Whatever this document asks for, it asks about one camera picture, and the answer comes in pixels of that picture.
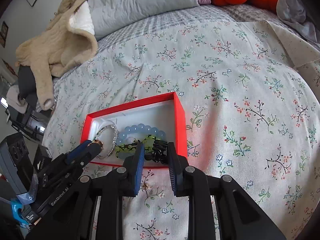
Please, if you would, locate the clear seed bead bracelet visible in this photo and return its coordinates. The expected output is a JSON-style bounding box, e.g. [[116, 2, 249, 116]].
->
[[94, 123, 119, 159]]

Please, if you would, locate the light blue bead bracelet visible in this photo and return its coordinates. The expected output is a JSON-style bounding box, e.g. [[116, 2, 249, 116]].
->
[[116, 123, 167, 159]]

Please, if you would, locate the green bead braided bracelet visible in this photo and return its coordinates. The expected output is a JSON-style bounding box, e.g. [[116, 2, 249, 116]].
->
[[114, 134, 163, 157]]

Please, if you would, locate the black hair claw clip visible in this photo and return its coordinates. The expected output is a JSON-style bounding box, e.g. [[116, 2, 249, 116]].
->
[[144, 139, 168, 165]]

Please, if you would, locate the black device with label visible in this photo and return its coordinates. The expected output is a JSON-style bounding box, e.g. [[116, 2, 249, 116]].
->
[[1, 132, 34, 195]]

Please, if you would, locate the small gold star earring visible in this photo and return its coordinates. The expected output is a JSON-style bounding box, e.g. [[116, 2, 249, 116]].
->
[[140, 183, 152, 191]]

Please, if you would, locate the red Ace box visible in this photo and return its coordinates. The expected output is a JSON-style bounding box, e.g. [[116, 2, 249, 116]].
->
[[80, 92, 188, 157]]

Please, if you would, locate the beige fleece jacket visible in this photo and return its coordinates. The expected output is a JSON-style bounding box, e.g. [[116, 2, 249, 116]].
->
[[15, 0, 98, 111]]

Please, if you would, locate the floral bed quilt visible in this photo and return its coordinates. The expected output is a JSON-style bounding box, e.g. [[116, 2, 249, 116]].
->
[[43, 5, 319, 239]]

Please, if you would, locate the grey crumpled cloth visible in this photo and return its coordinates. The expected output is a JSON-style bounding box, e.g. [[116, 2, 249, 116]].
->
[[276, 0, 319, 49]]

